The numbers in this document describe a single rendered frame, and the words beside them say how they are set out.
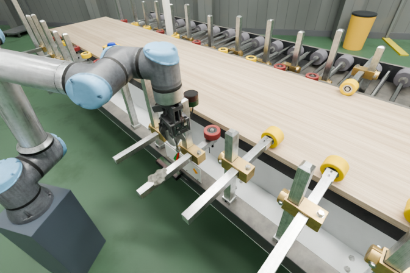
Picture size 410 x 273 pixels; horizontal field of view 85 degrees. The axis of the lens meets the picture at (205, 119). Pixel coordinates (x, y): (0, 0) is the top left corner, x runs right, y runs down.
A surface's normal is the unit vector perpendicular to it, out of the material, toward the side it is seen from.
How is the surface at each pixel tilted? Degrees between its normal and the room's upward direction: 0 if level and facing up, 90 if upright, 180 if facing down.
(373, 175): 0
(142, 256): 0
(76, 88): 90
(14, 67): 56
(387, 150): 0
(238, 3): 90
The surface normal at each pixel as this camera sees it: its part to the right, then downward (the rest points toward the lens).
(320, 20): -0.25, 0.60
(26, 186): 0.97, 0.12
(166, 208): -0.04, -0.79
